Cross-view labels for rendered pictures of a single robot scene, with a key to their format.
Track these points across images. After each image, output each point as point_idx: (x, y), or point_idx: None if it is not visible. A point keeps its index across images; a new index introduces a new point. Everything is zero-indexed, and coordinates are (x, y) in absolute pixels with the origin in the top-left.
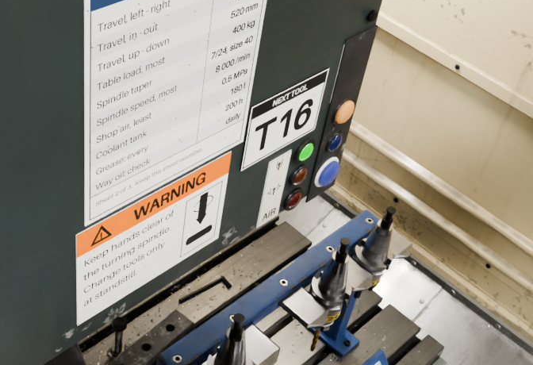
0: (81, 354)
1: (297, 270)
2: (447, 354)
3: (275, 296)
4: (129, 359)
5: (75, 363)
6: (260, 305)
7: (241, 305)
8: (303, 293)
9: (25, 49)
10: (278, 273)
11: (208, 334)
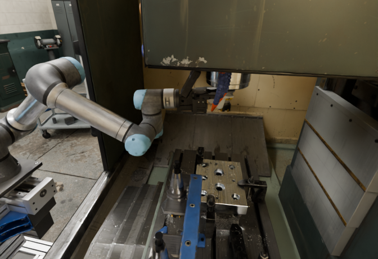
0: (187, 83)
1: (187, 258)
2: None
3: (184, 230)
4: (241, 255)
5: (186, 83)
6: (187, 219)
7: (194, 213)
8: (174, 251)
9: None
10: (195, 246)
11: (194, 192)
